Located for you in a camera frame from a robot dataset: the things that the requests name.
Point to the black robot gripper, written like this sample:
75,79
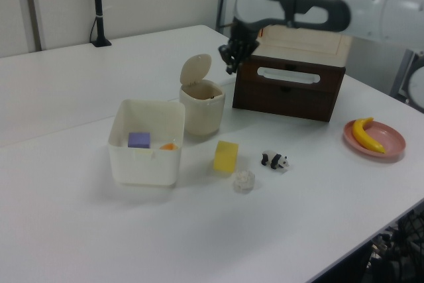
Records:
244,46

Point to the cream trash can with lid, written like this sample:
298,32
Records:
202,110

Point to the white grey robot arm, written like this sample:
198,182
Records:
364,8

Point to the dark brown drawer cabinet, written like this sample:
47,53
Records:
285,100

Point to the yellow cube block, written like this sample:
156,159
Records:
225,158

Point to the toasted bread roll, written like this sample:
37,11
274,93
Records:
168,146

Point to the black white panda figurine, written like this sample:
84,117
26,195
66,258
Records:
273,158

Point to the purple cube block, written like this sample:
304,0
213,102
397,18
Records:
139,139

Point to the white plastic storage bin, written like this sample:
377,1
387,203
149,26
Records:
142,167

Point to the black pole stand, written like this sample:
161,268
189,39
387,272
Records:
98,4

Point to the yellow banana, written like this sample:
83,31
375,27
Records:
362,135

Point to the pink round plate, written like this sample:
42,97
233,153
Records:
392,140

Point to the black clutter under table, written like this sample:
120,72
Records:
401,250

